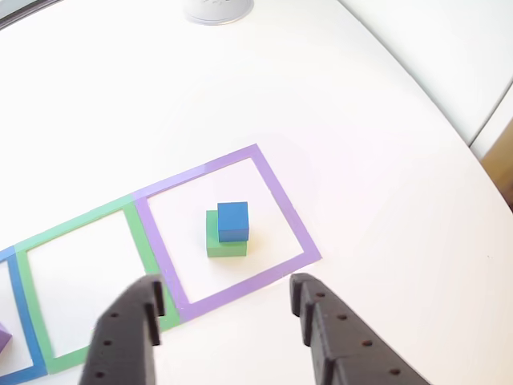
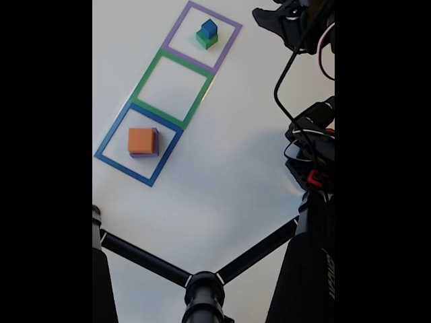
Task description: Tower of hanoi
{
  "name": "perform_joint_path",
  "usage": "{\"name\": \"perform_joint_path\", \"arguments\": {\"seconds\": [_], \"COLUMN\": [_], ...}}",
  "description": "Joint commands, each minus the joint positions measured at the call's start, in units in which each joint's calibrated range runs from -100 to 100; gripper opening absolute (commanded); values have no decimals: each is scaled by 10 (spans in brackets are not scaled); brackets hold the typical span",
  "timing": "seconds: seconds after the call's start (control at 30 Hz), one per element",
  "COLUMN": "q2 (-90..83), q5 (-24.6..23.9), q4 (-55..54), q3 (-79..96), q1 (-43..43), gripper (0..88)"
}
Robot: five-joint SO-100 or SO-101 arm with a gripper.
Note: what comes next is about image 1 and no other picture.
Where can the purple block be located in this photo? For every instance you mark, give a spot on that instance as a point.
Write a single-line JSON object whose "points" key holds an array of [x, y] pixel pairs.
{"points": [[4, 339]]}

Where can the small blue cube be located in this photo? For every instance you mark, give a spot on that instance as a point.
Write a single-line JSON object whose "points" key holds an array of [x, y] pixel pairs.
{"points": [[232, 218]]}

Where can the blue square frame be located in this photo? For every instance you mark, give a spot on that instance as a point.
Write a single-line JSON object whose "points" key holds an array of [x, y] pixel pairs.
{"points": [[24, 313]]}

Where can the green block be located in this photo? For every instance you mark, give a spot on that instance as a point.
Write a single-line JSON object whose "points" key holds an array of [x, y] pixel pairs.
{"points": [[212, 244]]}

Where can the purple square frame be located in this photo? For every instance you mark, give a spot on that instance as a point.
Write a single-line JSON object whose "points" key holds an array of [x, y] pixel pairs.
{"points": [[280, 200]]}

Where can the green square frame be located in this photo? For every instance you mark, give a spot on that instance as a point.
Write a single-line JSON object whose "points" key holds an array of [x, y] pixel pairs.
{"points": [[36, 317]]}

